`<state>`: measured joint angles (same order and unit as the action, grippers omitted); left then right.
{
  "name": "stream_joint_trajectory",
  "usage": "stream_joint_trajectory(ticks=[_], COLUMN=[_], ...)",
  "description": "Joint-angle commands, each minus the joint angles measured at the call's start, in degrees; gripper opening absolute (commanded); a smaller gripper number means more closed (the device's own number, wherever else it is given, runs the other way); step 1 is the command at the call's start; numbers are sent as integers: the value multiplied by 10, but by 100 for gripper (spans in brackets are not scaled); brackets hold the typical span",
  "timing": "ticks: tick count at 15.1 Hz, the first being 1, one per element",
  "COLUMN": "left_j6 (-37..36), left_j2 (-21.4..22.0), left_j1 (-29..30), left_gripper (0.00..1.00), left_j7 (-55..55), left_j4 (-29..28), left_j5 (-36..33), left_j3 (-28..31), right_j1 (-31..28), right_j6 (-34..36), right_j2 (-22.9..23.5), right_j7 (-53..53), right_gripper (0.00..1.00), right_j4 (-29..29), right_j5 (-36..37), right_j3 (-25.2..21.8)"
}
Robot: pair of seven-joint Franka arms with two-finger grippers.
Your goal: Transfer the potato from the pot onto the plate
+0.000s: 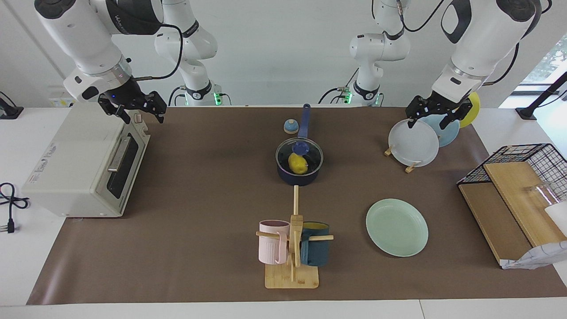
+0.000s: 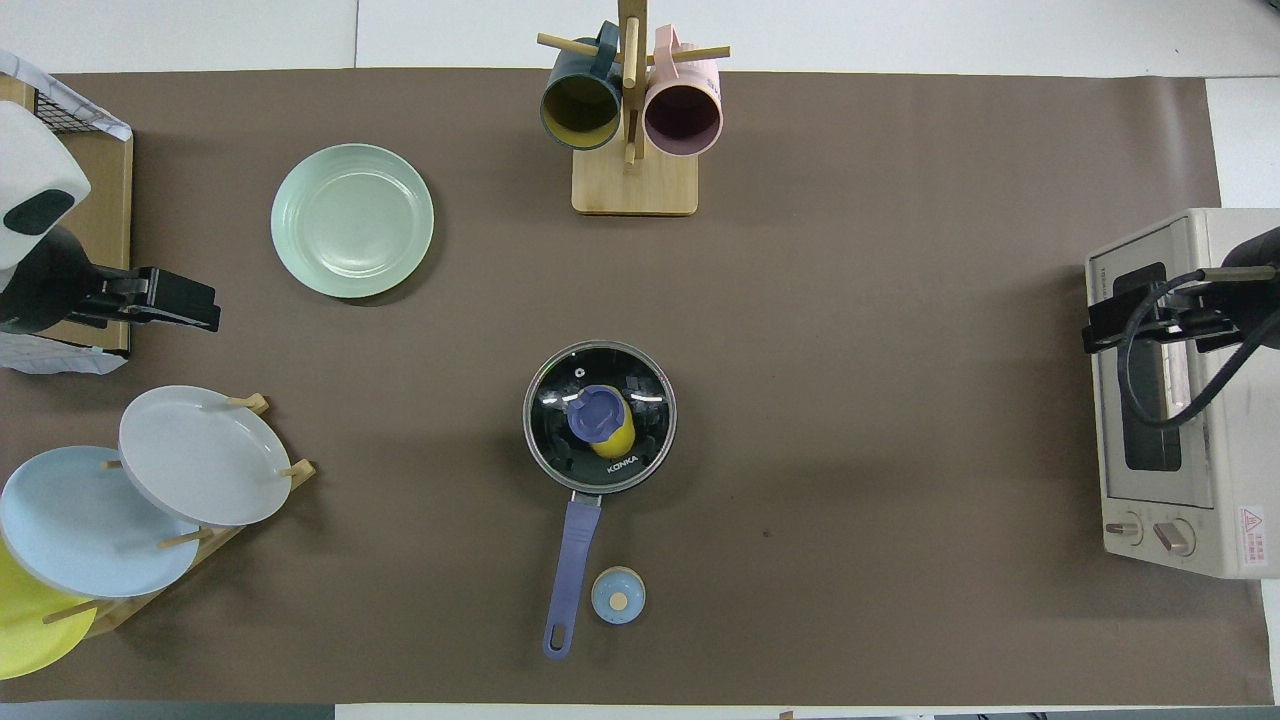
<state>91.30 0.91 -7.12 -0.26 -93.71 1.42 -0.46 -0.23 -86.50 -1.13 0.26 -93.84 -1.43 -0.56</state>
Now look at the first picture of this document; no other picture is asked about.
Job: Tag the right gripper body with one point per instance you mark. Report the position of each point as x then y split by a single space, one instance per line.
124 94

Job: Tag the white patterned cloth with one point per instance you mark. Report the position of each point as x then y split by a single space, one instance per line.
540 257

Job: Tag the wooden plate rack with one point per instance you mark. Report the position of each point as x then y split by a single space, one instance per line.
411 168

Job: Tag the wooden shelf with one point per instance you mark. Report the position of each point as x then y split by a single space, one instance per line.
514 208

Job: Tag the light blue plate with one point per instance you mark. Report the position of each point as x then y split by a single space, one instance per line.
448 133

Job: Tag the wooden mug rack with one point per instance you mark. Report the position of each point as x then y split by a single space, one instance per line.
292 277

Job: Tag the black stand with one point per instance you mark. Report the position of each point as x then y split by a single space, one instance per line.
9 110
542 95

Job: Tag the clear glass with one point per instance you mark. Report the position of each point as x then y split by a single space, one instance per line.
547 192

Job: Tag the small blue wooden knob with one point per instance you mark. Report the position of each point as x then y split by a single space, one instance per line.
290 127

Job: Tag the glass lid with blue knob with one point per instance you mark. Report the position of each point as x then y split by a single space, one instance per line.
301 146

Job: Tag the yellow plate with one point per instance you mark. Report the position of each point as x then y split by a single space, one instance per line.
473 110

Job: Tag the white cup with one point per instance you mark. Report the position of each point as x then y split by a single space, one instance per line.
559 217

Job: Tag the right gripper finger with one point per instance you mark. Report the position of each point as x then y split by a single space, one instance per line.
153 103
111 106

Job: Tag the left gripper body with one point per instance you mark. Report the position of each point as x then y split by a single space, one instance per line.
443 104

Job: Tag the white toaster oven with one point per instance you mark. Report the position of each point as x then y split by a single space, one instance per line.
79 159

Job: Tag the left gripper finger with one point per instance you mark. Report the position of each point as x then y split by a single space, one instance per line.
418 107
458 110

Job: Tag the dark blue pot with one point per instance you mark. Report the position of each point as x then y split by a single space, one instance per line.
304 119

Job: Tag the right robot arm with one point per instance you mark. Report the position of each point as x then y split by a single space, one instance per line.
84 40

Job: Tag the yellow lemon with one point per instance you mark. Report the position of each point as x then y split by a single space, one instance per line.
298 164

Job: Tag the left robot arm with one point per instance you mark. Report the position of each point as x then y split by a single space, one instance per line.
476 40

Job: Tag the dark teal mug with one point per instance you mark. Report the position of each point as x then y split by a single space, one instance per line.
315 250

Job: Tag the pale grey plate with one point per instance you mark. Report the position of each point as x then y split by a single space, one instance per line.
412 144

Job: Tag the pink ribbed mug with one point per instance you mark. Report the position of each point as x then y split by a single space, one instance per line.
272 243

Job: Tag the light green plate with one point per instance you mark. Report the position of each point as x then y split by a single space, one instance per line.
396 228

